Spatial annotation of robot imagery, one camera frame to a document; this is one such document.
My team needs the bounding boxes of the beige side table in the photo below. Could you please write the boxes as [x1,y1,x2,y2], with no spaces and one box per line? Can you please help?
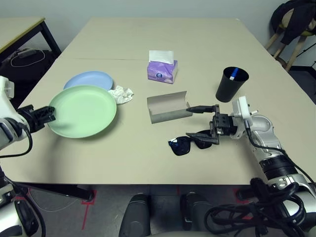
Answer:
[0,17,62,59]

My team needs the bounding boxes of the black jacket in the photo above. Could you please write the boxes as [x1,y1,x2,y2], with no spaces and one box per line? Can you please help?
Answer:
[271,0,316,45]

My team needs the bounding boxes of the light green plate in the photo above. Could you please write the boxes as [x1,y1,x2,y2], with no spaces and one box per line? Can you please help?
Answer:
[46,84,118,139]

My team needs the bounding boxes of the black table foot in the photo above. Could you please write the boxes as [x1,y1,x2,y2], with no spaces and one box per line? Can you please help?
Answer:
[236,189,252,200]

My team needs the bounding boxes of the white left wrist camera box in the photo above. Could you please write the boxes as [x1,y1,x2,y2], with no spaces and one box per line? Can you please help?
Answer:
[0,76,18,119]

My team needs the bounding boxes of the white floor cable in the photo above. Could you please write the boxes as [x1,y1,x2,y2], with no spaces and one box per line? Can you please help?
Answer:
[10,49,45,67]

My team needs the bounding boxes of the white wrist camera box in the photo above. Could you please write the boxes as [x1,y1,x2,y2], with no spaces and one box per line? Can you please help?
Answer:
[0,76,18,119]
[229,95,260,140]

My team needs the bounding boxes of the black tangled cable bundle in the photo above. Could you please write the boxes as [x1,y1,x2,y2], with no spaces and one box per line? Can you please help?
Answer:
[204,177,309,237]

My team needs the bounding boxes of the black plastic cup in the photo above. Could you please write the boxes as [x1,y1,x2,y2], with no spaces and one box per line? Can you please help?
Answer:
[215,66,249,104]

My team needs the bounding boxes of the purple tissue box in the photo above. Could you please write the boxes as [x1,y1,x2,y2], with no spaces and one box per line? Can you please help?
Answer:
[147,50,179,85]

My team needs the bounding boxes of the wooden stool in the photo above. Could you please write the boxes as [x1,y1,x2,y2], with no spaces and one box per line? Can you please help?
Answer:
[266,23,316,72]

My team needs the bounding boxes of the white tissue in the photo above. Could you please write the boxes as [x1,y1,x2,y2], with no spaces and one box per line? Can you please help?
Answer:
[108,85,135,106]

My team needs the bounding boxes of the robot left leg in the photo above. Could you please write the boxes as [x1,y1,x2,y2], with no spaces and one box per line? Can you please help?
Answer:
[118,194,151,237]

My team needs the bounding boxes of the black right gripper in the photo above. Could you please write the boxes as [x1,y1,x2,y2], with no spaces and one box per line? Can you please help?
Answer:
[185,104,239,146]

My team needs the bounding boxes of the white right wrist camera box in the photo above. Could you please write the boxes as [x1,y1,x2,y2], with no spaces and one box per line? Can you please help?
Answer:
[229,95,260,140]

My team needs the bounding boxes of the robot right leg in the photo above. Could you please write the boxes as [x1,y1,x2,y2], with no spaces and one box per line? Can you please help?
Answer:
[179,192,218,235]

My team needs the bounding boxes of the grey power strip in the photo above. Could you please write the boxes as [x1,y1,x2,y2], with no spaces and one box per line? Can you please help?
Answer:
[16,48,35,59]

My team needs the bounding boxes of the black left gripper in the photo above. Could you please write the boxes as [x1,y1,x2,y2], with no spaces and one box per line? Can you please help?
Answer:
[17,105,56,134]

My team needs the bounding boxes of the robot leg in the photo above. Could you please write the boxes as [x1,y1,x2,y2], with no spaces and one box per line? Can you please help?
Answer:
[118,194,151,237]
[179,192,218,235]

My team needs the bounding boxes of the light blue plate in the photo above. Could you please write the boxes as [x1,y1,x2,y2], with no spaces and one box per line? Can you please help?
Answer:
[63,71,115,91]

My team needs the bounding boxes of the black sunglasses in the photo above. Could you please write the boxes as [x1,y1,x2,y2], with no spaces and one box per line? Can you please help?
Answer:
[168,129,213,156]

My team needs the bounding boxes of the grey glasses case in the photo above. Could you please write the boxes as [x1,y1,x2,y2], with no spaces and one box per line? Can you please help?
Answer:
[147,90,194,124]

